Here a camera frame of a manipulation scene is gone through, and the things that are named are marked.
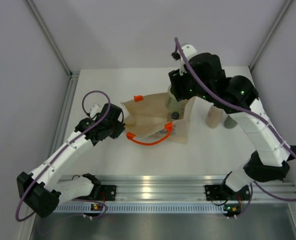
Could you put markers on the slotted cable duct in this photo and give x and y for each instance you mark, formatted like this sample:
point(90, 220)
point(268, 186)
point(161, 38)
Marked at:
point(139, 208)

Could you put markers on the light green round-cap bottle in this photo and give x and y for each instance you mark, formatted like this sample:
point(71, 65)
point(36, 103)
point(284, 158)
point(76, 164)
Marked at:
point(171, 102)

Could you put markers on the right frame post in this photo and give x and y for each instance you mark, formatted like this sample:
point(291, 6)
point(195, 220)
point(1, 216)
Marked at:
point(271, 31)

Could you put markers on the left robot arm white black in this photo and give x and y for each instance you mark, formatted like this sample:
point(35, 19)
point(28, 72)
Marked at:
point(42, 190)

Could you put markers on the small dark-cap jar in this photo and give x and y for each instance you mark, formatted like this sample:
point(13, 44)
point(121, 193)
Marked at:
point(175, 115)

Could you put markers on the beige pump bottle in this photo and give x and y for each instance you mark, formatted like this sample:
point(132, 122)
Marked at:
point(214, 117)

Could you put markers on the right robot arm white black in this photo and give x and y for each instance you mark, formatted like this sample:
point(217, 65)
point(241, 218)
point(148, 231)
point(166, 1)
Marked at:
point(240, 100)

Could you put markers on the canvas bag with orange handles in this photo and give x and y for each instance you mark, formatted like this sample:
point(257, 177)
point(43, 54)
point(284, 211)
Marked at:
point(149, 122)

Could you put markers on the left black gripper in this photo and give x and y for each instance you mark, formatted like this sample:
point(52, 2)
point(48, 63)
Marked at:
point(120, 129)

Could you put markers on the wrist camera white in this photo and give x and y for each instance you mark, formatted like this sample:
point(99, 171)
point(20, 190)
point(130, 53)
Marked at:
point(189, 52)
point(95, 109)

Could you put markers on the grey-green pump bottle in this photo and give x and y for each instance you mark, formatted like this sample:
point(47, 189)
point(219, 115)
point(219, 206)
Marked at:
point(229, 123)

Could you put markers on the frame post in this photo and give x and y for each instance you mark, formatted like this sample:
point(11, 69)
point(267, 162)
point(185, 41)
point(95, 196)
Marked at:
point(47, 34)
point(271, 31)

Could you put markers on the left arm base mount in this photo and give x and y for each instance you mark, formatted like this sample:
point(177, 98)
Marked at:
point(107, 193)

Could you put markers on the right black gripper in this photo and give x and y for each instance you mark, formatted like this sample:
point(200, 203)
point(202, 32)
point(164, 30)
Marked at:
point(177, 82)

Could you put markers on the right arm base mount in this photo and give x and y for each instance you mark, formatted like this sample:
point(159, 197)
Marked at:
point(219, 192)

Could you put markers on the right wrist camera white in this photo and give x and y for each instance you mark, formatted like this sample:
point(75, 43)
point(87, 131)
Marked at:
point(189, 52)

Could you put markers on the left frame post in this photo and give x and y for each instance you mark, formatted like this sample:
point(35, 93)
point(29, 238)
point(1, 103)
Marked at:
point(47, 34)

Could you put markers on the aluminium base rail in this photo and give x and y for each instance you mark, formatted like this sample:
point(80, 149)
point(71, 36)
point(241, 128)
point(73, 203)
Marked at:
point(184, 188)

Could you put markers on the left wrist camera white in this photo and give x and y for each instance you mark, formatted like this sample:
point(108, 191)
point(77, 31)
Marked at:
point(95, 109)

